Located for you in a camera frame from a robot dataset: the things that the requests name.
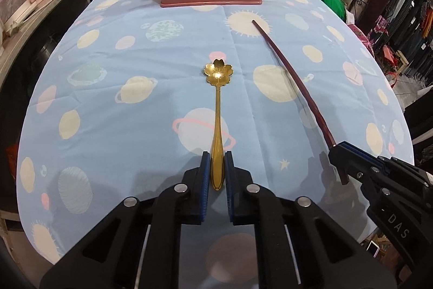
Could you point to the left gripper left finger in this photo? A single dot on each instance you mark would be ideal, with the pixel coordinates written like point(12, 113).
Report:
point(185, 203)

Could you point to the green plastic basin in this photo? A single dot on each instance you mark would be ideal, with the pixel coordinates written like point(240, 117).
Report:
point(338, 7)

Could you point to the blue planet tablecloth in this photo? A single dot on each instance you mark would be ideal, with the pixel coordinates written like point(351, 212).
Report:
point(127, 100)

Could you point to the gold flower spoon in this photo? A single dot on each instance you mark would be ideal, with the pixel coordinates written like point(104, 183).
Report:
point(218, 126)

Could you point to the maroon chopstick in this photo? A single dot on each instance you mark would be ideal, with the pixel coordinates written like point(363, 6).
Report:
point(297, 85)

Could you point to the white blender appliance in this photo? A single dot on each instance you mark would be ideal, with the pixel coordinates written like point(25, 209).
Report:
point(14, 13)

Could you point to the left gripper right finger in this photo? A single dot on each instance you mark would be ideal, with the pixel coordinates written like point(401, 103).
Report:
point(249, 203)

